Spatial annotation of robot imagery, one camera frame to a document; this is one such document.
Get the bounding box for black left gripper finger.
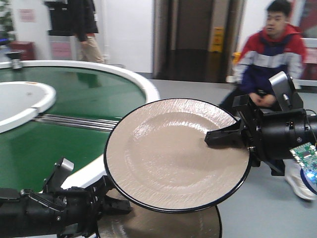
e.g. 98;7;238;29
101;195;132;217

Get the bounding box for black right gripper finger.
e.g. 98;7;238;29
204;119;247;149

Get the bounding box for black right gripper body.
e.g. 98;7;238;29
232;95;261;167

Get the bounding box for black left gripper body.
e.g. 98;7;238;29
58;176;114;236

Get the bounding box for beige plate black rim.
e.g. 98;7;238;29
104;99;251;213

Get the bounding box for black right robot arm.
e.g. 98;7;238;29
205;95;317;176

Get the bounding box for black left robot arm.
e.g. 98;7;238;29
0;176;132;238

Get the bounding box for green circuit board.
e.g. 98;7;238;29
290;142;317;185

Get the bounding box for person in red blue jacket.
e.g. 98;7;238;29
219;0;317;201

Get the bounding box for steel conveyor rollers right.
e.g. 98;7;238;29
33;114;118;132

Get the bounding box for yellow wet floor sign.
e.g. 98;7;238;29
211;27;224;53

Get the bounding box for black sensor box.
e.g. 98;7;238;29
5;51;23;70

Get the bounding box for black water dispenser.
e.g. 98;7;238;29
44;0;77;60

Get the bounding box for red fire extinguisher cabinet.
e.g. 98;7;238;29
9;41;36;60

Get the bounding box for person in black jacket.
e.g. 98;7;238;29
68;0;105;63

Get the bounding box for green potted plant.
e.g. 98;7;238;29
0;0;15;41

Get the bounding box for white outer ring guard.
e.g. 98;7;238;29
0;60;159;191

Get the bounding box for white ring guard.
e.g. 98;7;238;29
0;81;56;133
0;60;159;191

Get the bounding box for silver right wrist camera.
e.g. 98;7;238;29
269;71;304;112

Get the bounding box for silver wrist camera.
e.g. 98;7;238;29
269;71;304;112
43;158;74;193

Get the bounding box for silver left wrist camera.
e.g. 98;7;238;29
43;158;74;193

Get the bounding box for white inner ring guard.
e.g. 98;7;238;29
0;81;56;133

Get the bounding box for pink wall notice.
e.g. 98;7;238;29
19;8;36;22

